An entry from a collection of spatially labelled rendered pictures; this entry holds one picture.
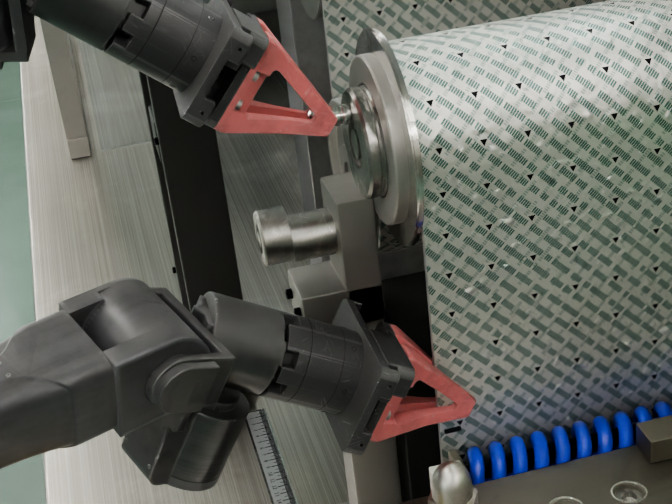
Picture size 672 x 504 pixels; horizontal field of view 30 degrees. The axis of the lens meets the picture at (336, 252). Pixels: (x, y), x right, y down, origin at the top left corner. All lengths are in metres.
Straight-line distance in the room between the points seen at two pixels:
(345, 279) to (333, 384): 0.11
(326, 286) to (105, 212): 0.79
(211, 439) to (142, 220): 0.82
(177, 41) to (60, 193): 0.98
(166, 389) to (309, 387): 0.12
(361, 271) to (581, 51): 0.22
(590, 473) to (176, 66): 0.39
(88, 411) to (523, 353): 0.31
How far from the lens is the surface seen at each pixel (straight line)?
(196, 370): 0.73
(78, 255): 1.56
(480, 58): 0.81
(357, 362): 0.81
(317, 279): 0.91
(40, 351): 0.73
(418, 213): 0.79
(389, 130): 0.78
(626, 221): 0.86
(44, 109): 2.07
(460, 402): 0.87
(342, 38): 1.00
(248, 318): 0.79
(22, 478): 2.78
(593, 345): 0.89
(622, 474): 0.88
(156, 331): 0.73
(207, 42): 0.78
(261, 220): 0.87
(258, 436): 1.17
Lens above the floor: 1.57
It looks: 27 degrees down
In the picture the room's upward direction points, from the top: 7 degrees counter-clockwise
